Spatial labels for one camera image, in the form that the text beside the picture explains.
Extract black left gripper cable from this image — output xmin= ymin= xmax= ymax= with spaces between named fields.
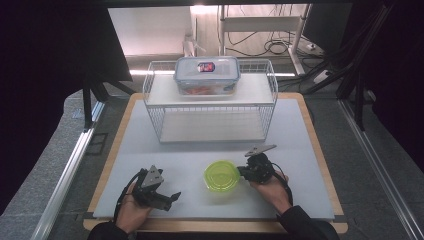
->
xmin=112 ymin=167 xmax=147 ymax=224

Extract white desk frame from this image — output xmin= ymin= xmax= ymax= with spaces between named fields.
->
xmin=217 ymin=4 xmax=313 ymax=76

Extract clear rectangular lidded food container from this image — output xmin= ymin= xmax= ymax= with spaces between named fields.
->
xmin=173 ymin=55 xmax=242 ymax=97

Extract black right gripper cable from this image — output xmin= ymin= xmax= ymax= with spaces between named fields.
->
xmin=270 ymin=162 xmax=295 ymax=207

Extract aluminium rail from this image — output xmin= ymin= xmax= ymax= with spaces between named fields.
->
xmin=30 ymin=100 xmax=106 ymax=240
xmin=337 ymin=99 xmax=424 ymax=240

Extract black metal stand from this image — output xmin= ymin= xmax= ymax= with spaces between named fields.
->
xmin=334 ymin=3 xmax=396 ymax=132
xmin=82 ymin=74 xmax=136 ymax=131

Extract person's left hand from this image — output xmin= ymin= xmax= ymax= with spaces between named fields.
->
xmin=114 ymin=182 xmax=154 ymax=234

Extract white power strip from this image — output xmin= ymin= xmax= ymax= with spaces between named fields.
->
xmin=312 ymin=69 xmax=332 ymax=85

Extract white table mat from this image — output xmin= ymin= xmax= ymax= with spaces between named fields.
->
xmin=92 ymin=97 xmax=336 ymax=221

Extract white cabinet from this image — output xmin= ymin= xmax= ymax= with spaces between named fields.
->
xmin=107 ymin=6 xmax=195 ymax=57

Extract black floor cables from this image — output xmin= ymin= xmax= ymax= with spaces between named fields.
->
xmin=226 ymin=31 xmax=326 ymax=59

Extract dark monitor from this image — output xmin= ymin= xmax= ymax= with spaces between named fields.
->
xmin=301 ymin=3 xmax=354 ymax=54

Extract person's right hand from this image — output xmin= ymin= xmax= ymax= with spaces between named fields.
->
xmin=249 ymin=170 xmax=293 ymax=215

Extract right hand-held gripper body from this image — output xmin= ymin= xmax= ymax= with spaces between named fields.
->
xmin=244 ymin=143 xmax=278 ymax=184

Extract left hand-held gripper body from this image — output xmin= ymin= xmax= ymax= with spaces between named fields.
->
xmin=133 ymin=164 xmax=173 ymax=211

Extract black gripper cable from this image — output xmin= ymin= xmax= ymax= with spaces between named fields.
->
xmin=270 ymin=162 xmax=295 ymax=207
xmin=112 ymin=167 xmax=147 ymax=224

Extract white wire shelf rack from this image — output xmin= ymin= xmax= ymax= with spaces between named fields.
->
xmin=142 ymin=58 xmax=279 ymax=145

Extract round container with green lid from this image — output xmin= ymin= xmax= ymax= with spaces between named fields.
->
xmin=203 ymin=159 xmax=241 ymax=194

